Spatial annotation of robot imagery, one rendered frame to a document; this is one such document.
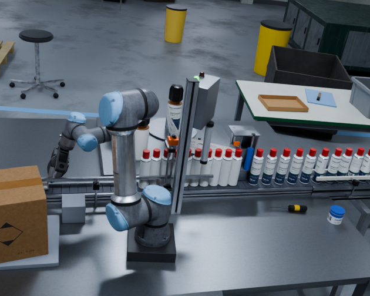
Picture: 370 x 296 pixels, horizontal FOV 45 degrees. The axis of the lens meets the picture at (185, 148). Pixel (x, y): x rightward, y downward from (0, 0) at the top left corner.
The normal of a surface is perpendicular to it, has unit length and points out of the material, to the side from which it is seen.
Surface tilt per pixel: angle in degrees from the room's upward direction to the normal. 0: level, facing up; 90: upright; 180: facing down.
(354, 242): 0
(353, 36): 90
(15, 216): 90
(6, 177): 0
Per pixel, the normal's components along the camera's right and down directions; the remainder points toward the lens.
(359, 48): 0.07, 0.49
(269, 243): 0.12, -0.87
